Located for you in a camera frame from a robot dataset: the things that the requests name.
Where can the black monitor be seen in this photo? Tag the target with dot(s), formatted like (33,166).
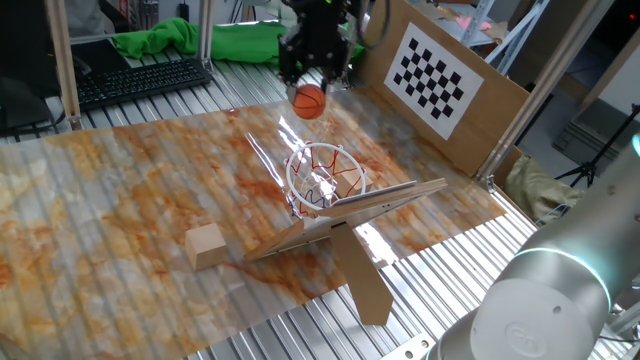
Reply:
(25,50)

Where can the beige bag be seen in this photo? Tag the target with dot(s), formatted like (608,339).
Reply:
(540,190)

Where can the green cloth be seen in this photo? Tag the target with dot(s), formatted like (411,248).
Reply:
(240,42)

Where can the wooden framed backboard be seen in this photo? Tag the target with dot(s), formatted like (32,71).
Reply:
(360,270)

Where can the white hoop with net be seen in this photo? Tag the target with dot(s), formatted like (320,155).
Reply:
(300,200)

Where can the small orange basketball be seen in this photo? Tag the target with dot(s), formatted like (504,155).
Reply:
(309,101)

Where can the orange marble pattern mat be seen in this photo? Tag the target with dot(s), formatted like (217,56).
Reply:
(125,200)

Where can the light wooden cube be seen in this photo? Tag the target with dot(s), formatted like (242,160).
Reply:
(352,184)
(206,247)

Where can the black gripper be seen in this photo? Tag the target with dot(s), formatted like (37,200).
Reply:
(315,35)

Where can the silver metal bracket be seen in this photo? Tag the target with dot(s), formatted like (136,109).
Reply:
(412,347)

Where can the black tripod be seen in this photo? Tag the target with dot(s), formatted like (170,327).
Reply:
(590,167)

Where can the aluminium profile post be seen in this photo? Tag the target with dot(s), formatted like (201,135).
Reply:
(62,60)
(540,90)
(205,35)

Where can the black keyboard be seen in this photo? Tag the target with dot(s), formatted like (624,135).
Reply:
(140,82)

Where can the cardboard panel with checkerboard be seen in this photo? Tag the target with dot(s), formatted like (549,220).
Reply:
(475,125)

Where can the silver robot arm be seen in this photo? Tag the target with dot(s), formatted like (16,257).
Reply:
(550,300)

